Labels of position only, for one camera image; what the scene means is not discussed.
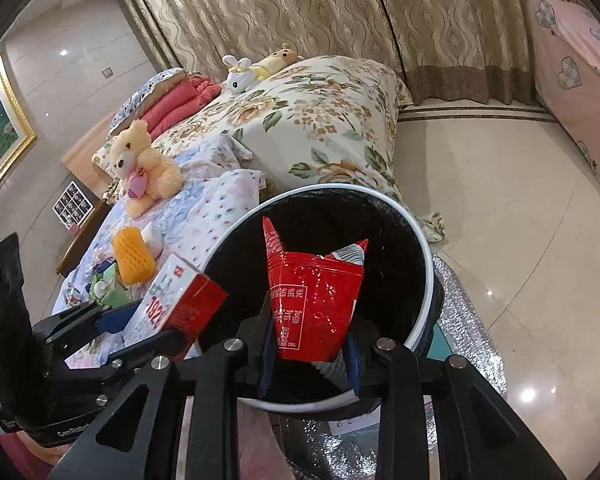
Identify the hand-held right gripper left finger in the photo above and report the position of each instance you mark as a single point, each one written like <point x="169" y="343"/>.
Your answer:
<point x="266" y="362"/>

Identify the cream teddy bear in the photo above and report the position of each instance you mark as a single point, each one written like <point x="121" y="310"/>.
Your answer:
<point x="140" y="155"/>

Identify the gold framed painting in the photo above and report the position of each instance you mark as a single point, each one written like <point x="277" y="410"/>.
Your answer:
<point x="0" y="130"/>

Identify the white bin with black bag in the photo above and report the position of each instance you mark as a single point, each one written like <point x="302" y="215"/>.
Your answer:
<point x="330" y="220"/>

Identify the small yellow floral pillow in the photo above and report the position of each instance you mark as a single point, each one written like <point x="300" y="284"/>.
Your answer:
<point x="102" y="152"/>

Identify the dark wooden nightstand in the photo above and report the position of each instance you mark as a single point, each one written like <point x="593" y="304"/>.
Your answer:
<point x="82" y="240"/>

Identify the pastel floral bed sheet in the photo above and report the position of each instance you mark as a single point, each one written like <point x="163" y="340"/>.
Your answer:
<point x="200" y="200"/>

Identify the orange yellow sponge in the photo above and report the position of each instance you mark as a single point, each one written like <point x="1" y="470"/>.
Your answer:
<point x="135" y="255"/>

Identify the yellow bear plush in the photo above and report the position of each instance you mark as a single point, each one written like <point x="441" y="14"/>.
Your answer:
<point x="275" y="62"/>

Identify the wooden headboard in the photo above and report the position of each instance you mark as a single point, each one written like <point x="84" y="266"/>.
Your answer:
<point x="82" y="155"/>

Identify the beige patterned curtains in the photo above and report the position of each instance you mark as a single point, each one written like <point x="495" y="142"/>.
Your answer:
<point x="330" y="10"/>

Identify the blue eyelet pillow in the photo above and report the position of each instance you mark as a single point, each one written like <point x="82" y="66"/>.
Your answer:
<point x="147" y="87"/>

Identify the wall switch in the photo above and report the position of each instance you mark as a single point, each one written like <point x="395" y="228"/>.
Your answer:
<point x="107" y="72"/>

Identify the red and white carton box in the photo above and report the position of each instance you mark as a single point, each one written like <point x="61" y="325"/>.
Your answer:
<point x="180" y="295"/>

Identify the folded red blanket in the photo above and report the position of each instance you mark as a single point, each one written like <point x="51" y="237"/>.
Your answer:
<point x="177" y="102"/>

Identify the black and white photo frame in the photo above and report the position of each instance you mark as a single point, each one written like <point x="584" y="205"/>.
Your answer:
<point x="72" y="205"/>

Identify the red snack packet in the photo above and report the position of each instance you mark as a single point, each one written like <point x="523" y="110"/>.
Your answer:
<point x="312" y="305"/>

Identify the silver foil mat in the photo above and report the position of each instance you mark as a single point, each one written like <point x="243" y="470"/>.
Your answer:
<point x="470" y="320"/>

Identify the pink heart print mattress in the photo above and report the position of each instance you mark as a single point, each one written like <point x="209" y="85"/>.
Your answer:
<point x="575" y="60"/>

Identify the green spout pouch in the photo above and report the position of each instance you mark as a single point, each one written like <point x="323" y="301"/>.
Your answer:
<point x="111" y="282"/>

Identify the cream floral duvet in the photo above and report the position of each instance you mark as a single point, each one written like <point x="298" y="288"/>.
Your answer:
<point x="310" y="115"/>

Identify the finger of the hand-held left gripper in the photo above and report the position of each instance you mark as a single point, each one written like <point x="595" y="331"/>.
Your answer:
<point x="114" y="318"/>
<point x="165" y="341"/>

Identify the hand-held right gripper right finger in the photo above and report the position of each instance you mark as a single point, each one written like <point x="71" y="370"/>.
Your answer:
<point x="353" y="366"/>

